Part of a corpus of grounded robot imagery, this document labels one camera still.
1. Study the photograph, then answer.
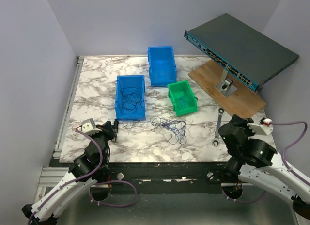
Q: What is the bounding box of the black wire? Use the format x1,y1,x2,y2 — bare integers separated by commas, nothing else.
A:
120,85,143,114

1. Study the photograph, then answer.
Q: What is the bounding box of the wire bundle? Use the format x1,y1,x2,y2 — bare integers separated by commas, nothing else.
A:
121,115,218,145

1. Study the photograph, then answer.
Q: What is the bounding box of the green bin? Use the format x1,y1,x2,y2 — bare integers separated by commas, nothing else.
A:
167,80,198,116

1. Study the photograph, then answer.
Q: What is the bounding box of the blue wire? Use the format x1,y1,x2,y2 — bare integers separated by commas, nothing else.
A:
175,90,192,111

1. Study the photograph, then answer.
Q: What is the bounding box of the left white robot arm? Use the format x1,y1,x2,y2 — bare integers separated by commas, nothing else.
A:
22,119,119,225

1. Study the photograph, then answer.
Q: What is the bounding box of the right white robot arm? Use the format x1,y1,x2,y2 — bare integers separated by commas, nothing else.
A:
218,114,310,219

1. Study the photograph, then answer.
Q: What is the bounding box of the black socket tool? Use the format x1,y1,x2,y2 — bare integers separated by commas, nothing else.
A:
112,119,119,142

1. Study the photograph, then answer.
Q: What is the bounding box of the ratchet wrench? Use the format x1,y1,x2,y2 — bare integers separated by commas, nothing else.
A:
212,108,224,147

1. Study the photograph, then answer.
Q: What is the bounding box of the wooden board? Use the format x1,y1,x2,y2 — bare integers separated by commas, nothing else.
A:
188,60,266,118

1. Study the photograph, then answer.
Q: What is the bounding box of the near blue bin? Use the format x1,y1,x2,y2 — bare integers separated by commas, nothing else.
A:
115,75,146,121

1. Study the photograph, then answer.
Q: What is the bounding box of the blue bin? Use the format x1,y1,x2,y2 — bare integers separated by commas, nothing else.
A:
115,75,146,121
147,46,177,87

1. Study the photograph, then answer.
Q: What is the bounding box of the far blue bin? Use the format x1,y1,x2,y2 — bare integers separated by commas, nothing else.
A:
147,46,177,87

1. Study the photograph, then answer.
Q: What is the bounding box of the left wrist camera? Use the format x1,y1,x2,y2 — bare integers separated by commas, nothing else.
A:
76,118,101,136

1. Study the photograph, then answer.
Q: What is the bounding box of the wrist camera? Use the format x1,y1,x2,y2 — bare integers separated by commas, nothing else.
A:
76,118,101,136
247,118,273,136

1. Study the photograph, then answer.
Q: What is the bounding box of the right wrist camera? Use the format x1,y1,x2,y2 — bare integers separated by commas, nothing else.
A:
247,118,273,136

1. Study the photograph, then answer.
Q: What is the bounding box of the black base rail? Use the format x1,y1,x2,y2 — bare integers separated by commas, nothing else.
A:
93,162,241,194

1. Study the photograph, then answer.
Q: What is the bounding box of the metal stand bracket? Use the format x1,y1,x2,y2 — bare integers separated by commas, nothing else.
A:
216,69,237,97

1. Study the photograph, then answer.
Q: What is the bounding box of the aluminium frame rail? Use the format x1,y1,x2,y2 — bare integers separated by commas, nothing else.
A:
38,55,84,187

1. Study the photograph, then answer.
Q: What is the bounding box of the network switch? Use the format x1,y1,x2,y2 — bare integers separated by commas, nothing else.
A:
184,13,299,93

